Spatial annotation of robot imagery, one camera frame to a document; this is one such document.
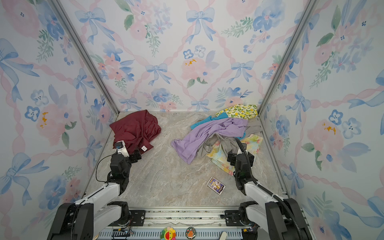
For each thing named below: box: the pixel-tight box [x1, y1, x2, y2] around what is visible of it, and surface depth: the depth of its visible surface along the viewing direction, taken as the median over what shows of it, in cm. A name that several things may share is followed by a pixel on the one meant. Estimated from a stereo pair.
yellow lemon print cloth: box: [215, 104, 259, 120], surface depth 117 cm
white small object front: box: [219, 231, 228, 240], surface depth 69 cm
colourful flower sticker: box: [160, 226, 177, 240], surface depth 70 cm
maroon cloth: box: [109, 109, 162, 155], surface depth 104 cm
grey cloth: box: [197, 117, 264, 159], surface depth 97 cm
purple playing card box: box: [206, 176, 226, 195], surface depth 85 cm
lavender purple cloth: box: [171, 117, 249, 164], surface depth 99 cm
